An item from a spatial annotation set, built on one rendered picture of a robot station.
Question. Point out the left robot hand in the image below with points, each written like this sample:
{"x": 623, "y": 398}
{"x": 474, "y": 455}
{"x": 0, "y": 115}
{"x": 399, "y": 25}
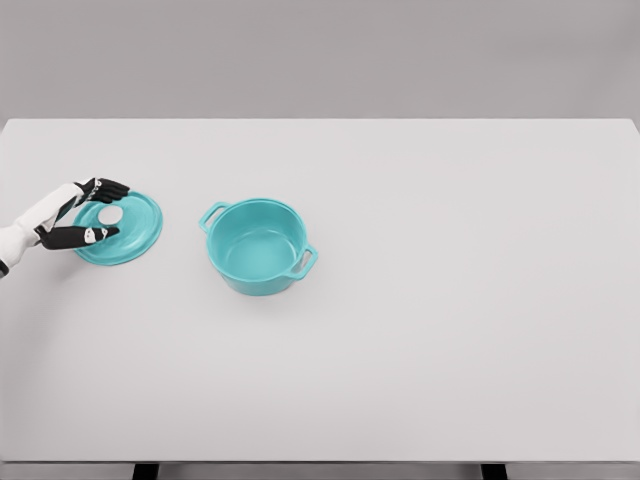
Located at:
{"x": 47, "y": 207}

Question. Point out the teal pot lid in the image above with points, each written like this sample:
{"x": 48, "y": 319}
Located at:
{"x": 137, "y": 227}

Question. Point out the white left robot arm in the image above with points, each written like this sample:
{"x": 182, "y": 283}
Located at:
{"x": 12, "y": 243}

